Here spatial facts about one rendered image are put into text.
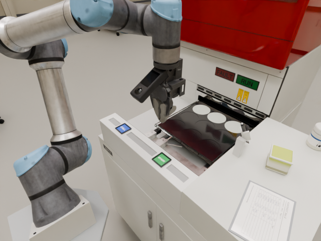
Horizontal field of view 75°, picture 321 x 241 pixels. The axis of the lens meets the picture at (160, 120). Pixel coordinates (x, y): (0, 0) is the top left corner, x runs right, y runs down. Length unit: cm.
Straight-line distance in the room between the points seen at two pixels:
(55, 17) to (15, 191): 188
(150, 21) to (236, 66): 68
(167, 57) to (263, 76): 63
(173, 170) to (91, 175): 139
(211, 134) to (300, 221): 50
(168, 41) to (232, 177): 52
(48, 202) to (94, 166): 142
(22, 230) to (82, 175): 123
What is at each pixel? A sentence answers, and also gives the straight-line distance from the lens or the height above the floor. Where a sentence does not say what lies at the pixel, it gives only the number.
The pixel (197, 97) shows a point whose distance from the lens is 136.
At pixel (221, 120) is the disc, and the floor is 90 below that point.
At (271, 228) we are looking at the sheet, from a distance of 75.
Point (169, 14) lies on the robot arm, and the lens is 54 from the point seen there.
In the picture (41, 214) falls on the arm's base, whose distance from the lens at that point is 81.
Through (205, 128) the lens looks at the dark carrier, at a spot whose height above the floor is 90.
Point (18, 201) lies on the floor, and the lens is 220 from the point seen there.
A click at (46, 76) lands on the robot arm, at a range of 84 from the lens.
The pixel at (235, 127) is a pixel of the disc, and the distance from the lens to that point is 114.
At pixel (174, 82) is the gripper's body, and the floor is 129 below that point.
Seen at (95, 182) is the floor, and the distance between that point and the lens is 204.
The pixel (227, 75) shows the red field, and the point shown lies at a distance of 119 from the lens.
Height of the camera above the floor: 158
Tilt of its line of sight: 37 degrees down
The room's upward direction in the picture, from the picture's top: straight up
